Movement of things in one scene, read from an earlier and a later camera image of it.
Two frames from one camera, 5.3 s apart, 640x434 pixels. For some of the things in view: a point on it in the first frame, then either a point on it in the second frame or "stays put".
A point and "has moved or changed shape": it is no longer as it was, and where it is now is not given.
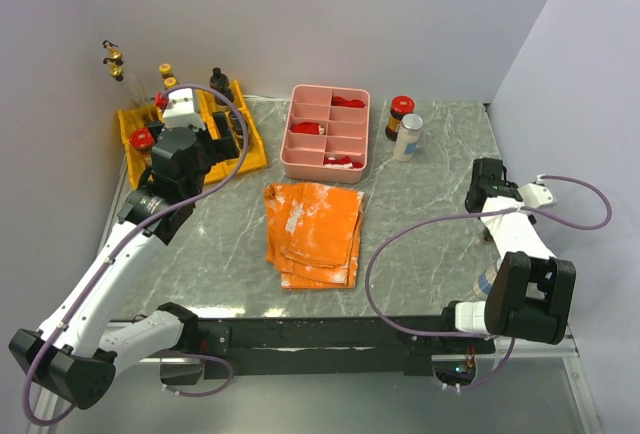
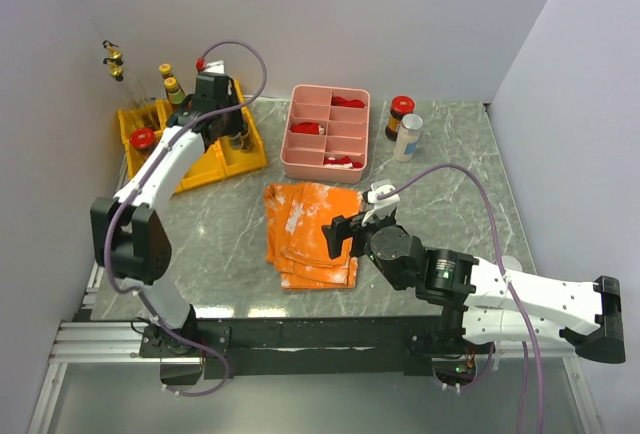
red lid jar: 142,140 stays put
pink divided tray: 326,134 stays put
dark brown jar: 487,236 has moved or changed shape
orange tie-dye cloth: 312,234 stays put
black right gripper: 511,185 → 345,227
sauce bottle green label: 171,82 has moved or changed shape
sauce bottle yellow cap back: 165,68 stays put
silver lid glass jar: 408,134 stays put
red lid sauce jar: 400,105 stays put
